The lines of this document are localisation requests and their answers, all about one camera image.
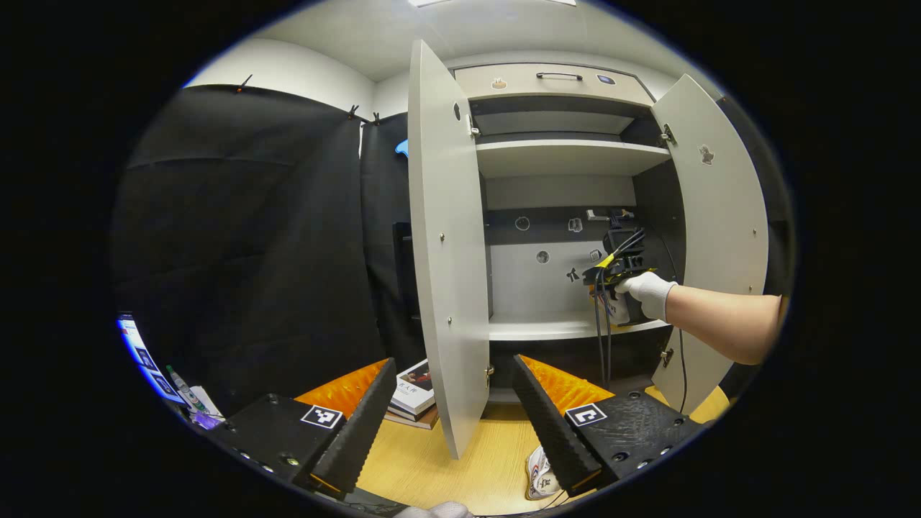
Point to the grey cabinet drawer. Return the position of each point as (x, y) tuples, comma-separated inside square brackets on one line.
[(561, 90)]

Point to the grey shoe cabinet door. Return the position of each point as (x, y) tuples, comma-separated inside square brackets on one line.
[(719, 216), (446, 252)]

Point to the brown book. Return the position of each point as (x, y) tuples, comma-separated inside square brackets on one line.
[(417, 423)]

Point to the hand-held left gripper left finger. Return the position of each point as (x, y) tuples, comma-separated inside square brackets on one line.
[(360, 432)]

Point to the marker pen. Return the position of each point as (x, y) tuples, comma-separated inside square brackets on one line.
[(181, 388)]

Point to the computer monitor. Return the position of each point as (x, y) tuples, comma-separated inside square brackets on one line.
[(147, 360)]

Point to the grey shoe cabinet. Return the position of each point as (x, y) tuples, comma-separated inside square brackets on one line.
[(532, 288)]

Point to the black backdrop cloth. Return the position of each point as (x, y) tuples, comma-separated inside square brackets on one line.
[(237, 237), (381, 194)]

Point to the grey cabinet shelf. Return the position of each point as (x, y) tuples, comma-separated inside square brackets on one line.
[(568, 155), (540, 327)]

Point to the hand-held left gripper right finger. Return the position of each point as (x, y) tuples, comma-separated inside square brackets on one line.
[(554, 432)]

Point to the white papers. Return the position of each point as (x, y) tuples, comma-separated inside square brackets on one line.
[(207, 403)]

